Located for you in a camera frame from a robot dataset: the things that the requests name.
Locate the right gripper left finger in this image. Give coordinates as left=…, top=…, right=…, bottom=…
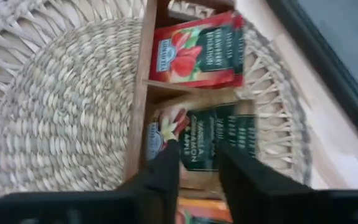
left=0, top=139, right=182, bottom=224

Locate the beige vanilla apple tea packet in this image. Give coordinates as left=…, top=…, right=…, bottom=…
left=146, top=102, right=257, bottom=172

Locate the red strawberry tea packet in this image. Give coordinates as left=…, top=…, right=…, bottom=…
left=149, top=11, right=245, bottom=90

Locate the round woven straw placemat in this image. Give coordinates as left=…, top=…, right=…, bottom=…
left=0, top=0, right=312, bottom=200

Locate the orange peach tea packet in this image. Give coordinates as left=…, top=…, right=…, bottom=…
left=175, top=197, right=234, bottom=224

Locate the black aluminium table frame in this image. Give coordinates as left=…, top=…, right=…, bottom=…
left=265, top=0, right=358, bottom=147

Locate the wooden three-compartment tray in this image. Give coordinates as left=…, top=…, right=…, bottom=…
left=124, top=0, right=257, bottom=200

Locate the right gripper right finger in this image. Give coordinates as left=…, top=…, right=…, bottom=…
left=216, top=141, right=358, bottom=224

